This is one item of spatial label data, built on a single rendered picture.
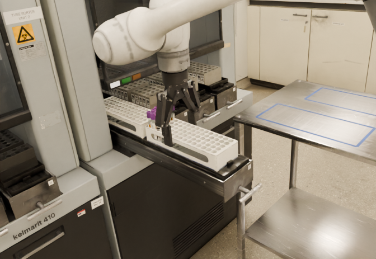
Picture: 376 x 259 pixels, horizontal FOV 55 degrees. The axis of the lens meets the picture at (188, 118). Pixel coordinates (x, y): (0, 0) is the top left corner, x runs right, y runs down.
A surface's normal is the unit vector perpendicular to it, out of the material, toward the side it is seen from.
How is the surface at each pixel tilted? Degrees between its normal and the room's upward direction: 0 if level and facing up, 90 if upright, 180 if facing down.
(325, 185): 0
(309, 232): 0
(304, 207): 0
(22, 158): 90
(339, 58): 90
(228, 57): 90
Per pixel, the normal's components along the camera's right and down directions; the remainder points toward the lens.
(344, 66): -0.69, 0.36
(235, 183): 0.72, 0.25
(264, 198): -0.07, -0.90
